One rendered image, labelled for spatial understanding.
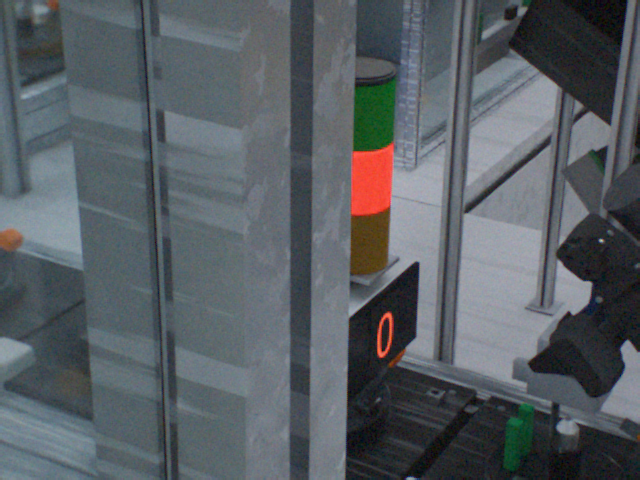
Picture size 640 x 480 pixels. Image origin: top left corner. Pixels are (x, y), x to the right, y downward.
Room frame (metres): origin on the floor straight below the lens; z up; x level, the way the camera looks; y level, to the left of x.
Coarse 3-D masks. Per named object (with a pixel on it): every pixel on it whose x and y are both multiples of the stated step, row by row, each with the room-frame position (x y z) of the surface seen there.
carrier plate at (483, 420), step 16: (496, 400) 1.14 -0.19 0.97; (480, 416) 1.11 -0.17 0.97; (496, 416) 1.12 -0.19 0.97; (512, 416) 1.12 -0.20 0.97; (544, 416) 1.12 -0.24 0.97; (464, 432) 1.09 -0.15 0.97; (480, 432) 1.09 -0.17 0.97; (496, 432) 1.09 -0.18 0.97; (544, 432) 1.09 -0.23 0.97; (592, 432) 1.09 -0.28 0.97; (448, 448) 1.06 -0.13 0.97; (464, 448) 1.06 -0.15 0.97; (480, 448) 1.06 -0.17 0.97; (624, 448) 1.07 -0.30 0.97; (432, 464) 1.03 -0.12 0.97; (448, 464) 1.03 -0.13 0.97; (464, 464) 1.03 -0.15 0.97; (480, 464) 1.03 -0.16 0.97
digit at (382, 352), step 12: (384, 300) 0.87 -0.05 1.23; (396, 300) 0.89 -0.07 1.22; (372, 312) 0.86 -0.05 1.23; (384, 312) 0.87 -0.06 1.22; (396, 312) 0.89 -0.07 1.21; (372, 324) 0.86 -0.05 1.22; (384, 324) 0.87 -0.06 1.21; (396, 324) 0.89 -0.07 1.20; (372, 336) 0.86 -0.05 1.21; (384, 336) 0.87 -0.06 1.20; (396, 336) 0.89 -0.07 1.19; (372, 348) 0.86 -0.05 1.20; (384, 348) 0.87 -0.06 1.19; (396, 348) 0.89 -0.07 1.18; (372, 360) 0.86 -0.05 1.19; (384, 360) 0.88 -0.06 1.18; (372, 372) 0.86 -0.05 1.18
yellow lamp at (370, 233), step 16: (352, 224) 0.86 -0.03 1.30; (368, 224) 0.86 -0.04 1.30; (384, 224) 0.87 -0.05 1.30; (352, 240) 0.86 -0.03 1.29; (368, 240) 0.86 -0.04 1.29; (384, 240) 0.87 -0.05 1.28; (352, 256) 0.86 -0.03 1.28; (368, 256) 0.86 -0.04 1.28; (384, 256) 0.87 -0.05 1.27; (352, 272) 0.86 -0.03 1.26; (368, 272) 0.86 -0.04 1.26
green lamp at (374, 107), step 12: (384, 84) 0.87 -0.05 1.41; (360, 96) 0.86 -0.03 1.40; (372, 96) 0.86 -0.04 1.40; (384, 96) 0.87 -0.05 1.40; (360, 108) 0.86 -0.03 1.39; (372, 108) 0.86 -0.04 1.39; (384, 108) 0.87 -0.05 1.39; (360, 120) 0.86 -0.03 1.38; (372, 120) 0.86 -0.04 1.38; (384, 120) 0.87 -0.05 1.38; (360, 132) 0.86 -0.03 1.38; (372, 132) 0.86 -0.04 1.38; (384, 132) 0.87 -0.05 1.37; (360, 144) 0.86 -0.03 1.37; (372, 144) 0.86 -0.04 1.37; (384, 144) 0.87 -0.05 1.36
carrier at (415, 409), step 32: (384, 384) 1.14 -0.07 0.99; (416, 384) 1.17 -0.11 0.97; (448, 384) 1.17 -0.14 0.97; (352, 416) 1.08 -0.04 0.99; (384, 416) 1.09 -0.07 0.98; (416, 416) 1.11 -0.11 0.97; (448, 416) 1.11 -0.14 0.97; (352, 448) 1.05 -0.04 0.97; (384, 448) 1.06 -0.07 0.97; (416, 448) 1.06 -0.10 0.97
